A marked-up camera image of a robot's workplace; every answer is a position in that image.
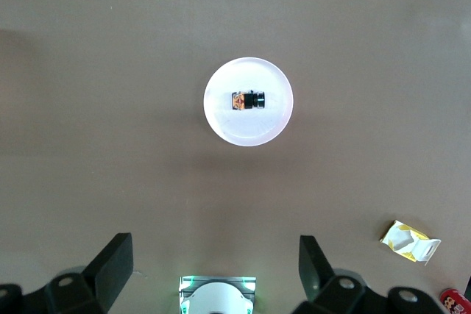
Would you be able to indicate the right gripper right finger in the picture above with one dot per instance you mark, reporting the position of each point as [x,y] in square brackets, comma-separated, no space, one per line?
[316,273]

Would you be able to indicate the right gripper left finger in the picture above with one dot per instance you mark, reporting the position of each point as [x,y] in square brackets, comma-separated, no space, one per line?
[106,273]

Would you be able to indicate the orange and black switch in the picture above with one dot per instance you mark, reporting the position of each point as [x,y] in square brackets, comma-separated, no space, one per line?
[248,100]

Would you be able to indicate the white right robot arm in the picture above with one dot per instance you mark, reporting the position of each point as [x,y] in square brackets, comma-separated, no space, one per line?
[217,297]

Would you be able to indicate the yellow and white carton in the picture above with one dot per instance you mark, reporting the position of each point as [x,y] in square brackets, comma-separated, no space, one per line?
[401,240]

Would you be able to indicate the red drink can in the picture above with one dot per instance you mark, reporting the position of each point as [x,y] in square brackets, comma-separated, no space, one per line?
[456,301]

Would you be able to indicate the pink round plate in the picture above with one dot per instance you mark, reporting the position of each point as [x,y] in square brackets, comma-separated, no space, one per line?
[250,130]

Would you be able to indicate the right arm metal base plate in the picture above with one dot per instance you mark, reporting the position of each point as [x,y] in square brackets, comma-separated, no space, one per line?
[217,278]

